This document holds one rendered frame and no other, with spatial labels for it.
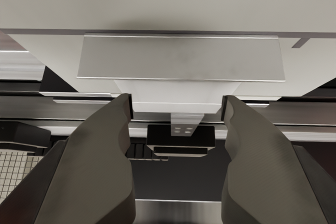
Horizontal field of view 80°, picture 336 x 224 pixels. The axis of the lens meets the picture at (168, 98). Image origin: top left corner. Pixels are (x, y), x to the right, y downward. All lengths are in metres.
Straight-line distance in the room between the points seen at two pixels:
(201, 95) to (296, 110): 0.35
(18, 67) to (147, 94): 0.14
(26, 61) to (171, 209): 0.18
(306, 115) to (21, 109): 0.59
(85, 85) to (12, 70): 0.11
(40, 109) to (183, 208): 0.39
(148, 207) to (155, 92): 0.09
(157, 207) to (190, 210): 0.03
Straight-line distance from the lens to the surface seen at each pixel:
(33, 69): 0.24
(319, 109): 0.52
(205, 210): 0.18
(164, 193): 0.68
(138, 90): 0.15
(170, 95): 0.16
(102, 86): 0.16
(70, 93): 0.19
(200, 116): 0.22
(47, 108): 0.50
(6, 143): 0.47
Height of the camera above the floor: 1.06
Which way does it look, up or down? 19 degrees down
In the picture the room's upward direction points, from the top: 178 degrees counter-clockwise
